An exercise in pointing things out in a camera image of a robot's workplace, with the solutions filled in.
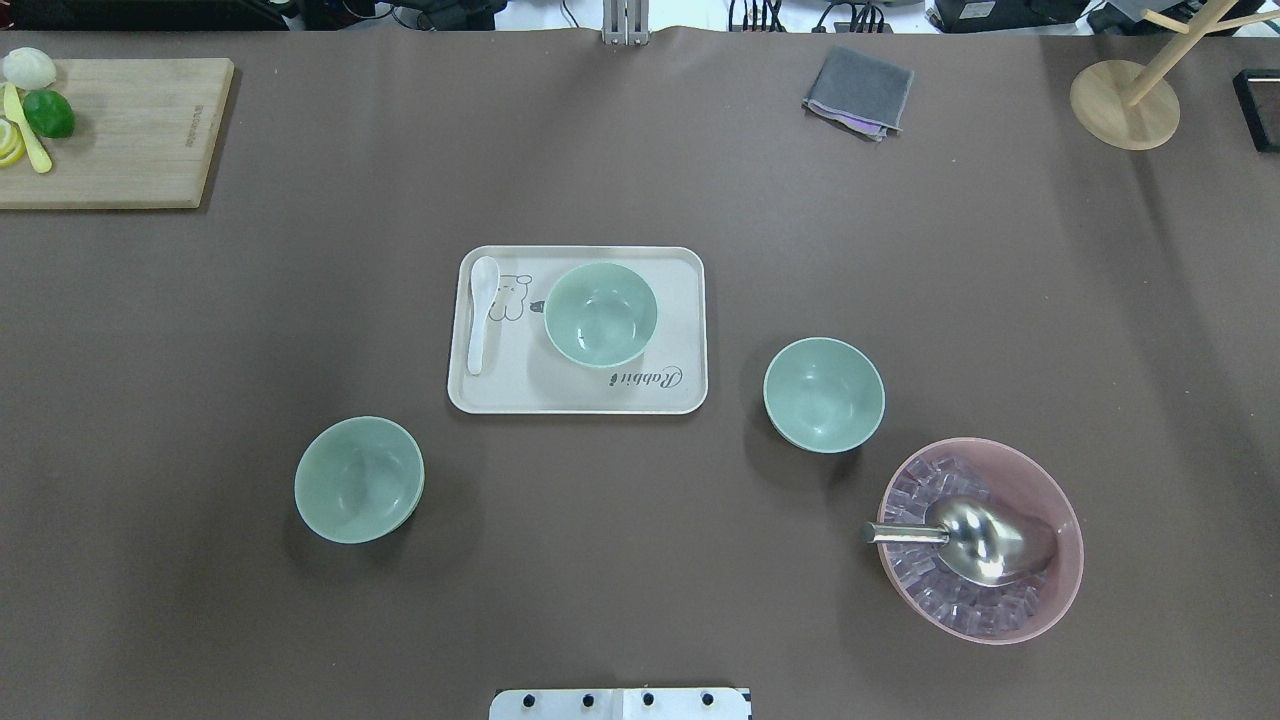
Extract green bowl on tray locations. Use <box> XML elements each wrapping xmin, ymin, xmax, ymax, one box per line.
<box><xmin>544</xmin><ymin>263</ymin><xmax>659</xmax><ymax>368</ymax></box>

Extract cream rabbit serving tray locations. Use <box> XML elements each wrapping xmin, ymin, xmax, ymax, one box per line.
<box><xmin>447</xmin><ymin>245</ymin><xmax>710</xmax><ymax>415</ymax></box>

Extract white ceramic spoon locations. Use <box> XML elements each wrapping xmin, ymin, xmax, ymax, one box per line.
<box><xmin>466</xmin><ymin>256</ymin><xmax>500</xmax><ymax>375</ymax></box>

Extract grey folded cloth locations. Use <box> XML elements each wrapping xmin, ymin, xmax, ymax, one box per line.
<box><xmin>803</xmin><ymin>47</ymin><xmax>915</xmax><ymax>142</ymax></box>

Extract pink bowl with ice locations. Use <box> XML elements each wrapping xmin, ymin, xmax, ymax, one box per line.
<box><xmin>876</xmin><ymin>438</ymin><xmax>1084</xmax><ymax>646</ymax></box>

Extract metal ice scoop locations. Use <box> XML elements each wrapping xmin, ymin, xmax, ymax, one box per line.
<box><xmin>861</xmin><ymin>495</ymin><xmax>1059</xmax><ymax>588</ymax></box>

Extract wooden cutting board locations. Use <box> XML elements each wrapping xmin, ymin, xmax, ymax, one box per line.
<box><xmin>1</xmin><ymin>58</ymin><xmax>234</xmax><ymax>210</ymax></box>

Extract wooden mug tree stand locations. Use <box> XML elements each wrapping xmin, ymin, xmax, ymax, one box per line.
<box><xmin>1070</xmin><ymin>1</ymin><xmax>1279</xmax><ymax>151</ymax></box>

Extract green lime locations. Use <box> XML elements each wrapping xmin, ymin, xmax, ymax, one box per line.
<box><xmin>22</xmin><ymin>88</ymin><xmax>77</xmax><ymax>138</ymax></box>

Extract lemon slice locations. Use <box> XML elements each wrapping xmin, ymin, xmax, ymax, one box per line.
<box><xmin>0</xmin><ymin>118</ymin><xmax>26</xmax><ymax>168</ymax></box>

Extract white garlic bulb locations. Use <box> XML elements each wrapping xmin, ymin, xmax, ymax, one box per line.
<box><xmin>3</xmin><ymin>47</ymin><xmax>58</xmax><ymax>91</ymax></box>

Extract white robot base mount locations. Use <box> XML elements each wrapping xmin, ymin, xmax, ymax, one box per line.
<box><xmin>488</xmin><ymin>687</ymin><xmax>753</xmax><ymax>719</ymax></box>

